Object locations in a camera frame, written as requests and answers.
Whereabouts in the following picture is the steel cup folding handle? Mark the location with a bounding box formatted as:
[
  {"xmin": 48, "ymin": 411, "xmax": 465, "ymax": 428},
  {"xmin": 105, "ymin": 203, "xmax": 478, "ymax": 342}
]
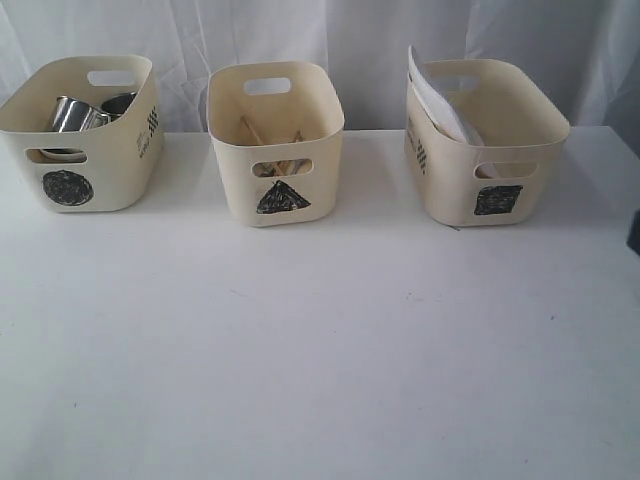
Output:
[{"xmin": 49, "ymin": 96, "xmax": 111, "ymax": 133}]

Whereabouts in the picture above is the wooden chopstick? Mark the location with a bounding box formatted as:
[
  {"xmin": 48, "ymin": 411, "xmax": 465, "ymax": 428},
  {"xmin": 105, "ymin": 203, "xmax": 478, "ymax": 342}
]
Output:
[
  {"xmin": 252, "ymin": 158, "xmax": 313, "ymax": 178},
  {"xmin": 240, "ymin": 115, "xmax": 264, "ymax": 146}
]

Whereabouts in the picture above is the steel table knife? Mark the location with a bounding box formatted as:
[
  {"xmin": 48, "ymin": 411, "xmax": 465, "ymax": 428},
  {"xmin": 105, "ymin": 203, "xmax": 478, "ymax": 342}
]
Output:
[{"xmin": 289, "ymin": 130, "xmax": 305, "ymax": 151}]

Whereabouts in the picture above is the white curtain backdrop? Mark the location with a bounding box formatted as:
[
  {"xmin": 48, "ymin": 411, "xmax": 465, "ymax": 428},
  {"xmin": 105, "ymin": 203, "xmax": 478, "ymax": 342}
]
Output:
[{"xmin": 1, "ymin": 0, "xmax": 639, "ymax": 149}]

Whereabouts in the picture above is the cream bin with square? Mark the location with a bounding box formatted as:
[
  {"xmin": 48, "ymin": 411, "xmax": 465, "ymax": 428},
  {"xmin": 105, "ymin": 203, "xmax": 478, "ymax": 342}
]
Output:
[{"xmin": 404, "ymin": 59, "xmax": 570, "ymax": 227}]

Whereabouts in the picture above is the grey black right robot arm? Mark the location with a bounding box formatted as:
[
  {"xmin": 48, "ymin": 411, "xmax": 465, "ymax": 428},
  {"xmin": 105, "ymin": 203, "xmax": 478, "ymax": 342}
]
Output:
[{"xmin": 626, "ymin": 210, "xmax": 640, "ymax": 255}]

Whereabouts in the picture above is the cream bin with triangle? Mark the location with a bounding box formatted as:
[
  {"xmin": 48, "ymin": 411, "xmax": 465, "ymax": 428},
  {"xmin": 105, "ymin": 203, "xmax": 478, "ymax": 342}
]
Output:
[{"xmin": 207, "ymin": 61, "xmax": 345, "ymax": 227}]

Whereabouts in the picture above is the white square plate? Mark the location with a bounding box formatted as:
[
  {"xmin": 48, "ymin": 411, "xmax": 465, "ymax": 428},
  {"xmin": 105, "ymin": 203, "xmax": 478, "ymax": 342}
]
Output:
[{"xmin": 406, "ymin": 44, "xmax": 501, "ymax": 180}]

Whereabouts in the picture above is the cream bin with circle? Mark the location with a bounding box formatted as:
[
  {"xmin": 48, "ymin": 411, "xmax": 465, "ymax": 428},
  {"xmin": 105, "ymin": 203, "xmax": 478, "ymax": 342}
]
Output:
[{"xmin": 1, "ymin": 55, "xmax": 164, "ymax": 213}]

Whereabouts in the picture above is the white round bowl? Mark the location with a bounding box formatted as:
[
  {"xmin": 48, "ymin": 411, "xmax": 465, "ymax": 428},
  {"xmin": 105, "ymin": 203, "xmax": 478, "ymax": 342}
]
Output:
[{"xmin": 40, "ymin": 148, "xmax": 87, "ymax": 163}]

